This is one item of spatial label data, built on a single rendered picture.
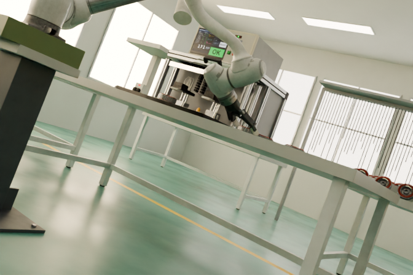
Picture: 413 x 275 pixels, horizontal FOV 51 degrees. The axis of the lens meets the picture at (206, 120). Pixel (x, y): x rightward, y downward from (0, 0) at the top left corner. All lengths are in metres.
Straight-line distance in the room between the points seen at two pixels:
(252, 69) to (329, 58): 7.45
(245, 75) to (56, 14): 0.87
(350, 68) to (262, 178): 2.86
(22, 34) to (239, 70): 0.92
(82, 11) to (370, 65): 7.42
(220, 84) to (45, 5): 0.84
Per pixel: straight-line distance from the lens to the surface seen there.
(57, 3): 2.05
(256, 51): 2.54
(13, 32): 1.88
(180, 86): 2.56
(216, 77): 2.00
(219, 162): 9.76
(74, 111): 7.87
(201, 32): 2.73
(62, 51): 2.01
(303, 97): 9.25
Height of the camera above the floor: 0.65
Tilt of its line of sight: 3 degrees up
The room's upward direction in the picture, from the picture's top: 21 degrees clockwise
